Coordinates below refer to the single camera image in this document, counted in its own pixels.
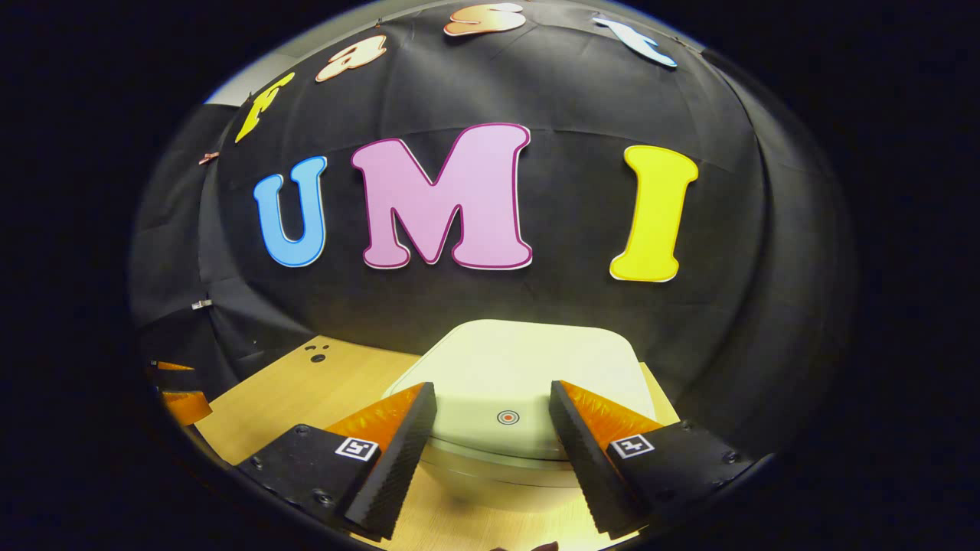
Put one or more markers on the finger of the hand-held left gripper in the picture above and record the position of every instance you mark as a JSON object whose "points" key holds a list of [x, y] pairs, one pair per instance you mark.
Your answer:
{"points": [[172, 366], [185, 407]]}

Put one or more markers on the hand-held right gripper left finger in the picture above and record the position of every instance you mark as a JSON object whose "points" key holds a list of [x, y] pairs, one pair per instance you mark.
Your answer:
{"points": [[394, 463]]}

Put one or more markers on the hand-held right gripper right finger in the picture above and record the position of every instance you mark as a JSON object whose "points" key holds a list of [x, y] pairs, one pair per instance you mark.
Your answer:
{"points": [[586, 467]]}

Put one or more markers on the pale green desktop garbage bin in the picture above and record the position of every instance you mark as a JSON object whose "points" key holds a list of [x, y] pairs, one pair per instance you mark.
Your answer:
{"points": [[521, 360]]}

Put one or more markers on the wooden desktop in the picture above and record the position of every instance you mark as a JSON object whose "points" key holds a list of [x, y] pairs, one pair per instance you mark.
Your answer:
{"points": [[306, 398]]}

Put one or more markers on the pink cloth clip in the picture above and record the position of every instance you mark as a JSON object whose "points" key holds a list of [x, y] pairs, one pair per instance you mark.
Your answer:
{"points": [[208, 158]]}

